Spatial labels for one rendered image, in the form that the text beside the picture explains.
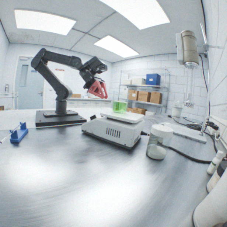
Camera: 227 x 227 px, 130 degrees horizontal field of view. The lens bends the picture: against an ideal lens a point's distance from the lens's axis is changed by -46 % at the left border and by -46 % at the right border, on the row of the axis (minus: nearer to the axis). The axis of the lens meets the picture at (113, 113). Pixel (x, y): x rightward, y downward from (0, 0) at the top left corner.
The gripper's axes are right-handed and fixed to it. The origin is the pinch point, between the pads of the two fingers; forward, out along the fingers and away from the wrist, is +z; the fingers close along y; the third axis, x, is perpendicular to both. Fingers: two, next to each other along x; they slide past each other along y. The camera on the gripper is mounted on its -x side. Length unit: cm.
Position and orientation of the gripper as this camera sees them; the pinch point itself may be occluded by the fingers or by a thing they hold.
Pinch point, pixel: (104, 96)
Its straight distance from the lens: 43.3
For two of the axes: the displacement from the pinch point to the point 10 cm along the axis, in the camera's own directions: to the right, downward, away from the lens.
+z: 6.0, 7.6, -2.5
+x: -6.3, 6.4, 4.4
